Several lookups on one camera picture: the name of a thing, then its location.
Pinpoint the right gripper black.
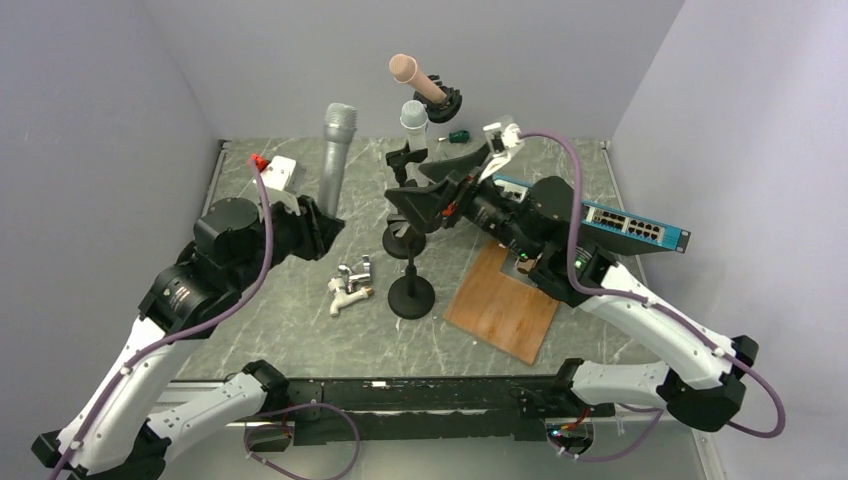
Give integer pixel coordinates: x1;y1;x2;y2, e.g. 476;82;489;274
386;142;541;261

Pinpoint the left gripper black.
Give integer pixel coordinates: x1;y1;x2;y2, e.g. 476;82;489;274
229;190;345;292

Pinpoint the black front microphone stand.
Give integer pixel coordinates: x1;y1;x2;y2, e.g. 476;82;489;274
382;218;435;320

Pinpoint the grey handheld microphone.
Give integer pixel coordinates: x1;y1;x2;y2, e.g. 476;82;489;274
317;102;357;218

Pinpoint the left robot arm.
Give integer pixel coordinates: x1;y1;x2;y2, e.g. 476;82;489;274
32;196;345;479

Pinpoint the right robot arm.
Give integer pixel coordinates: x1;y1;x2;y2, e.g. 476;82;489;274
385;148;759;432

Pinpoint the white microphone with stand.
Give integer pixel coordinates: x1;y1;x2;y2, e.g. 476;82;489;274
400;100;429;150

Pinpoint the pink microphone on stand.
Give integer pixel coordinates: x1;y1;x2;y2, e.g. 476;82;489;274
388;53;463;124

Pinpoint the chrome white faucet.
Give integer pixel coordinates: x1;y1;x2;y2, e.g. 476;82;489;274
327;255;374;317

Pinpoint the wooden board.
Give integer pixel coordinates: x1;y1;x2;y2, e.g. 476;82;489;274
444;241;559;365

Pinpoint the green handled screwdriver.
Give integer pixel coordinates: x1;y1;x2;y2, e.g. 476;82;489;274
438;130;471;144

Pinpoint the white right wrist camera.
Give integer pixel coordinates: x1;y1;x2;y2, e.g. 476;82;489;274
479;115;524;183

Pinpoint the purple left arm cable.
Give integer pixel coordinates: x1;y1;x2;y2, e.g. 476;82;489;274
46;155;362;480

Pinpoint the blue network switch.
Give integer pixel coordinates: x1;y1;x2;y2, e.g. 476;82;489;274
465;174;691;260

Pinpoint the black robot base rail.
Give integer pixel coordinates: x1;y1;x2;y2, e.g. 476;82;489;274
247;375;615;446

